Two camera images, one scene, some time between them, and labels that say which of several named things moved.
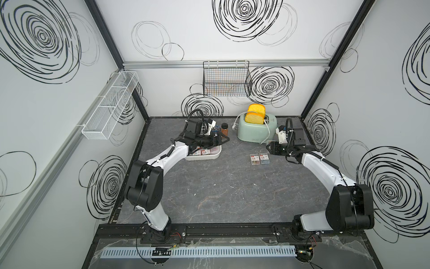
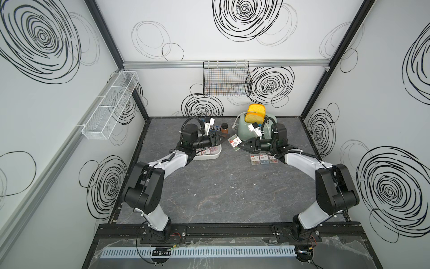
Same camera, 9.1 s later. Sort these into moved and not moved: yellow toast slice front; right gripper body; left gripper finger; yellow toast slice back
Moved: right gripper body
Not moved: yellow toast slice back; left gripper finger; yellow toast slice front
